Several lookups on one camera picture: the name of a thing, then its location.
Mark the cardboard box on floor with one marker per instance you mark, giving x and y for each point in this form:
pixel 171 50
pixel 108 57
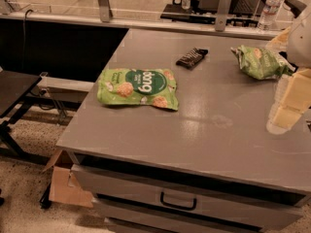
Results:
pixel 65 187

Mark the green snack bag flat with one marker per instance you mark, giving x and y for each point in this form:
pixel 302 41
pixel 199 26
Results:
pixel 152 87

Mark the black chair armrest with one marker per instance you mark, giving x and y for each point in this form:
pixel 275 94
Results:
pixel 296 7

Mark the black drawer handle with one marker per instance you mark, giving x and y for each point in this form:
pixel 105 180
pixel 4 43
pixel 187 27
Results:
pixel 177 202

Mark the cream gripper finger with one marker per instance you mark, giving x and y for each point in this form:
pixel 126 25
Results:
pixel 297 96
pixel 283 119

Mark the grey metal post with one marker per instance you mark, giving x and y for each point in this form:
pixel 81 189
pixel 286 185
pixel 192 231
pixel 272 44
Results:
pixel 105 12
pixel 221 15

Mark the grey drawer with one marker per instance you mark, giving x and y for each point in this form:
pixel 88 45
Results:
pixel 222 206
pixel 156 219

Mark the grey lower drawer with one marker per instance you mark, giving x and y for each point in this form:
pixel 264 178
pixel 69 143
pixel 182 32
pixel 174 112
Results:
pixel 156 219

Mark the black laptop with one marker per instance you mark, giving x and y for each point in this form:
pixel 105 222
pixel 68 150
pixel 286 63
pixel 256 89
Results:
pixel 237 7

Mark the grey metal post left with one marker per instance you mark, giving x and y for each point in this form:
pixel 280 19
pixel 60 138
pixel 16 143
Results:
pixel 105 12

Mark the clear water bottle right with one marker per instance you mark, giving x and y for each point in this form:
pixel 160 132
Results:
pixel 269 14

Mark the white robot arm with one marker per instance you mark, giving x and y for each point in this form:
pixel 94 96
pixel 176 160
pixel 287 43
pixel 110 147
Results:
pixel 299 54

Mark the grey metal post right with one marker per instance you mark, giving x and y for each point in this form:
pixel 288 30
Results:
pixel 221 15

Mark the grey upper drawer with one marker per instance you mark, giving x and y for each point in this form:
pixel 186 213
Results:
pixel 222 206

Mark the crumpled green snack bag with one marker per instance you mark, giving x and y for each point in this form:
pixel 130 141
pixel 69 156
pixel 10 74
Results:
pixel 262 63

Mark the black side table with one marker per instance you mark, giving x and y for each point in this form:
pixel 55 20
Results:
pixel 14 87

